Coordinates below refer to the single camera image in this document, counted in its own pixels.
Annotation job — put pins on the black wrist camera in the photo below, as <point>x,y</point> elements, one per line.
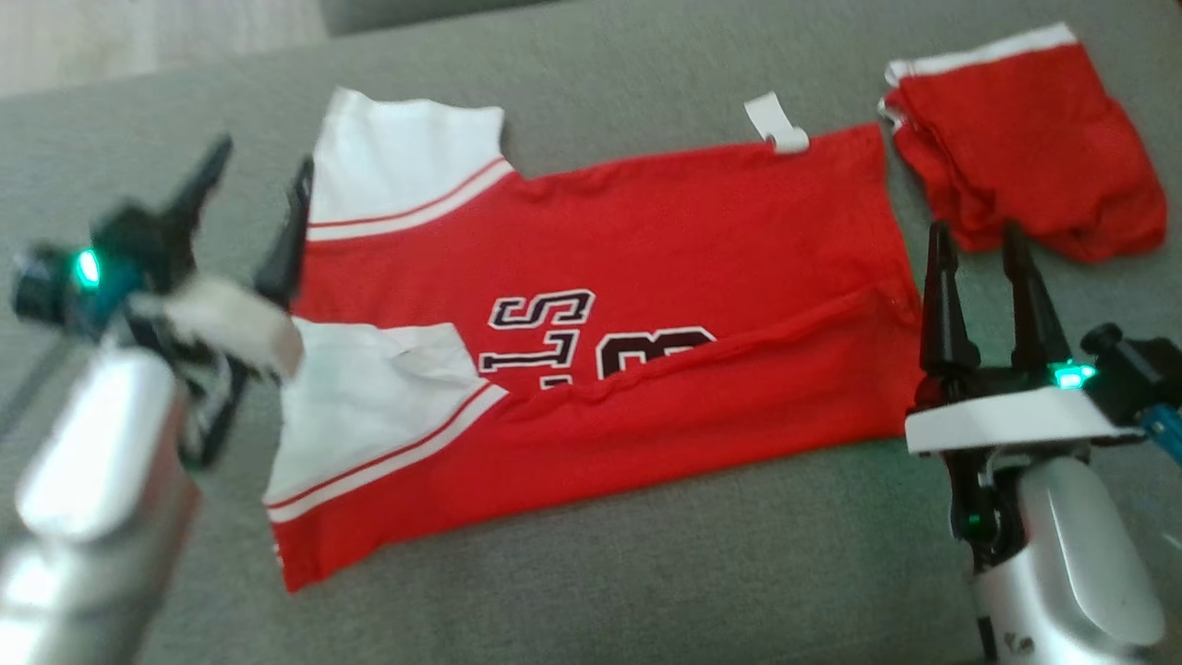
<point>42,286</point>
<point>1140,369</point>

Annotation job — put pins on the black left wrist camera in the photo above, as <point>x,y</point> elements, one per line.
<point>42,286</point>

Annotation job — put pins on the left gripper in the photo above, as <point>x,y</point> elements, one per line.
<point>231,323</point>

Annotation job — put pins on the large grey sofa seat cushion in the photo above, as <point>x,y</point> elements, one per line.
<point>693,573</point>

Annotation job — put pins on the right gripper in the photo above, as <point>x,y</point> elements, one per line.
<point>1007,420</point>

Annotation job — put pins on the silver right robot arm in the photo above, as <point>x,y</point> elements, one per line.
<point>1080,554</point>

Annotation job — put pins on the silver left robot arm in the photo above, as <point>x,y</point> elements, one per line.
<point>92,462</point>

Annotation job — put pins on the red white Bulls jersey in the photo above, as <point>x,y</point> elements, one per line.
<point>665,231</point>

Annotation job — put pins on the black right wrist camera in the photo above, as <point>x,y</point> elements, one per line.
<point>1140,369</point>

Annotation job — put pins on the small grey sofa seat cushion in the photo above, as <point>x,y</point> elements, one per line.
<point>416,11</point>

